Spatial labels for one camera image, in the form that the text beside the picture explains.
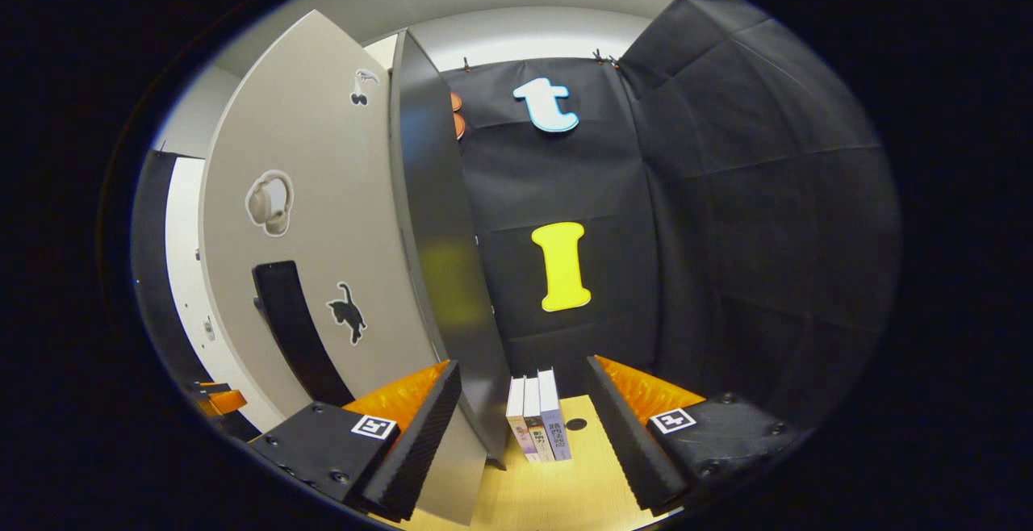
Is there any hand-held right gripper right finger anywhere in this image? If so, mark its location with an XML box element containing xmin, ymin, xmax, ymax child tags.
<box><xmin>586</xmin><ymin>354</ymin><xmax>813</xmax><ymax>516</ymax></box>

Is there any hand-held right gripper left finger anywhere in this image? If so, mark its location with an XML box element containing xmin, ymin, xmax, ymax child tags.
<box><xmin>247</xmin><ymin>359</ymin><xmax>463</xmax><ymax>524</ymax></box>

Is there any grey shoe cabinet door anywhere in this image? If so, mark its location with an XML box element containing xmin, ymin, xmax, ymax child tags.
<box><xmin>164</xmin><ymin>155</ymin><xmax>269</xmax><ymax>435</ymax></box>
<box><xmin>199</xmin><ymin>9</ymin><xmax>490</xmax><ymax>526</ymax></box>

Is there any lavender spine book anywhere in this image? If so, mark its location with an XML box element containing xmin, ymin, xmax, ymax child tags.
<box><xmin>537</xmin><ymin>367</ymin><xmax>573</xmax><ymax>462</ymax></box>

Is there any white spine book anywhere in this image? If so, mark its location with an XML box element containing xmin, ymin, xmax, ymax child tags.
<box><xmin>523</xmin><ymin>374</ymin><xmax>556</xmax><ymax>464</ymax></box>

